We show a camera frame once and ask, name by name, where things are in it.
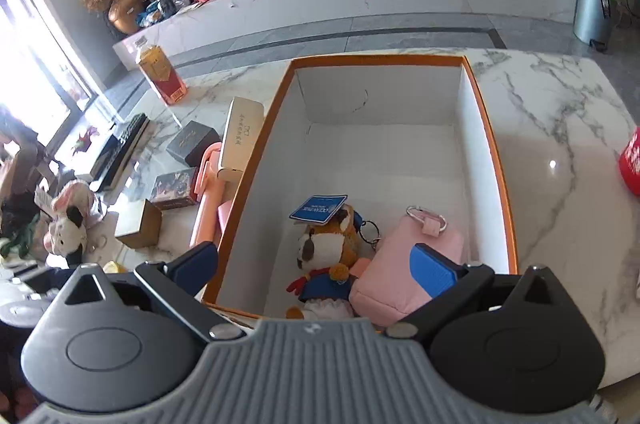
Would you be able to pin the gold round vase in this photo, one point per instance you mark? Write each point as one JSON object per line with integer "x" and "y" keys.
{"x": 125, "y": 14}

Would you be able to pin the cream long case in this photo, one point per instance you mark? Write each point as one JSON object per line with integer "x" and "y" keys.
{"x": 240, "y": 139}

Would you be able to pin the blue snack bag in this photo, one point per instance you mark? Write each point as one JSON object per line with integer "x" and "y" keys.
{"x": 155, "y": 11}

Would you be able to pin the colourful printed card box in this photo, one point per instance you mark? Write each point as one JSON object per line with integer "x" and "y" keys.
{"x": 172, "y": 188}

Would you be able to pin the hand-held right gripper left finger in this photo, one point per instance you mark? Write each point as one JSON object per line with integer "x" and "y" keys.
{"x": 197, "y": 261}

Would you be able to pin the black hardcover book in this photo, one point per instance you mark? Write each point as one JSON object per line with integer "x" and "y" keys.
{"x": 107, "y": 171}

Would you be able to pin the dark grey square box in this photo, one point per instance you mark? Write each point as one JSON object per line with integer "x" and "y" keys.
{"x": 192, "y": 144}

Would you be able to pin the white and pink plush rabbit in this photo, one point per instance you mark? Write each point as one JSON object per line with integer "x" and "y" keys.
{"x": 67, "y": 224}

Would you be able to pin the red and yellow drink carton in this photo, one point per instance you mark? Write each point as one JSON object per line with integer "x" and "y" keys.
{"x": 160, "y": 71}

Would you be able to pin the pink pouch with carabiner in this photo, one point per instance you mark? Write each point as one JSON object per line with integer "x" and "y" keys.
{"x": 392, "y": 269}

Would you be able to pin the silver pedal trash can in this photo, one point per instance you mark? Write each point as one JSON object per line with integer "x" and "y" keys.
{"x": 592, "y": 11}

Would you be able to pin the red packet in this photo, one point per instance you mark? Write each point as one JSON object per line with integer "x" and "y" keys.
{"x": 631, "y": 161}

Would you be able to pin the orange-rimmed white storage box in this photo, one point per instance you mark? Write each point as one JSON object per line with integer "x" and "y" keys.
{"x": 380, "y": 154}

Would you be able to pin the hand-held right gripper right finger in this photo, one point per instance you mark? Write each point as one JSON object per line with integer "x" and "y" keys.
{"x": 430, "y": 271}

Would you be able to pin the small brown cardboard box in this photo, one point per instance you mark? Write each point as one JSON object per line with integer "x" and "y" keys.
{"x": 140, "y": 224}

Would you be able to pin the red artificial flower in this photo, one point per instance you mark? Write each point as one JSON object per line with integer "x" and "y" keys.
{"x": 85, "y": 139}

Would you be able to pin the black remote control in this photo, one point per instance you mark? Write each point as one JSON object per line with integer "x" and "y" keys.
{"x": 127, "y": 136}

